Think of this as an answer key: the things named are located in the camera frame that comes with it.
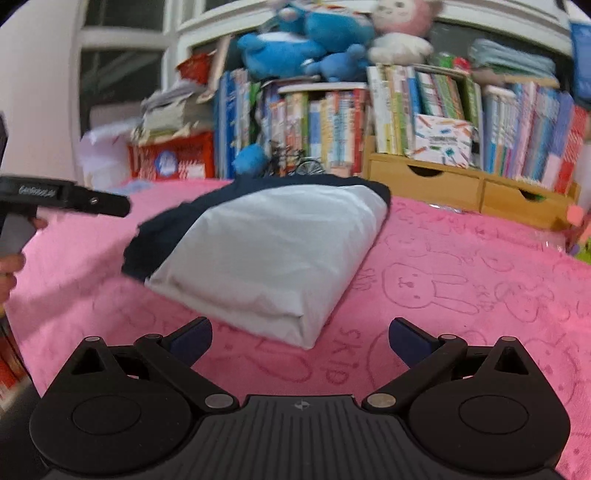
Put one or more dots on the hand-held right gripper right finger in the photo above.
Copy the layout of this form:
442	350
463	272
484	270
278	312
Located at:
406	344

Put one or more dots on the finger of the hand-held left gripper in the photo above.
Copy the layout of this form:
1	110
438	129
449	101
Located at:
101	204

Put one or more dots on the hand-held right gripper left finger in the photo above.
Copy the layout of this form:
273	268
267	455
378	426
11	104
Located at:
194	344

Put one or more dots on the navy white striped jacket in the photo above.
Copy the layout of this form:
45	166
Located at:
268	258

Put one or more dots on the person's left hand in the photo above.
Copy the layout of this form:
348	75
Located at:
11	272

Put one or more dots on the blue white booklet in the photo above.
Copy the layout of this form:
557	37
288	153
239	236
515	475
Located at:
134	187

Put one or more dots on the loose white paper sheets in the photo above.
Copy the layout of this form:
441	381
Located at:
101	152

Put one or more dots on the pink printed blanket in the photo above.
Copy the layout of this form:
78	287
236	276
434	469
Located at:
438	277

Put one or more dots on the red plastic crate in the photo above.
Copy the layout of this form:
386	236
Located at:
184	157

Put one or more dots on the stack of papers and booklets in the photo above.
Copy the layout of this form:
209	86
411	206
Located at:
171	113

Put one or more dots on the white framed window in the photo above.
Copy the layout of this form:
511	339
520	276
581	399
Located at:
120	69

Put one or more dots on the small blue plush ball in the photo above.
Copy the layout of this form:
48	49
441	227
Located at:
250	159

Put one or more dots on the wooden drawer organizer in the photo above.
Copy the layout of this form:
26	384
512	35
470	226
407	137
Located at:
438	182

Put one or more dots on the clear plastic bag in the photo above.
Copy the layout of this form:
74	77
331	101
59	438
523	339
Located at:
551	241

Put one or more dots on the miniature bicycle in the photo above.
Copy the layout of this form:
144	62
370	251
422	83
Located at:
300	164

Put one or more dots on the white printed box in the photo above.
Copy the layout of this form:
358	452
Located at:
443	141

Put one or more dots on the row of tall picture books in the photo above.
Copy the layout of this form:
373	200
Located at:
300	129

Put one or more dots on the row of green spined books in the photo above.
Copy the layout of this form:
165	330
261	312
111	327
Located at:
401	101

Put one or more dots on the row of pastel spined books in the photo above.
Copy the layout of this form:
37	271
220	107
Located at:
531	134

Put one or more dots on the white shelf board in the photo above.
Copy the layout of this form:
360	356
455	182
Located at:
323	87

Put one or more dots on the small blue bear plush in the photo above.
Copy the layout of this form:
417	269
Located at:
339	64

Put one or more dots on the small green toy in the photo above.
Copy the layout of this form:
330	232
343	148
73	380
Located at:
450	61

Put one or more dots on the blue cat plush toy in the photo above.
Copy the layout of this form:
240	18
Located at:
337	25

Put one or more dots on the stack of pale blue booklets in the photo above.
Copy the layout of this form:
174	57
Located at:
512	57

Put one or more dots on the pink white rabbit plush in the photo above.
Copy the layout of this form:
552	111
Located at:
401	32

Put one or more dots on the blue box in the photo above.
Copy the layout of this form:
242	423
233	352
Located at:
581	64

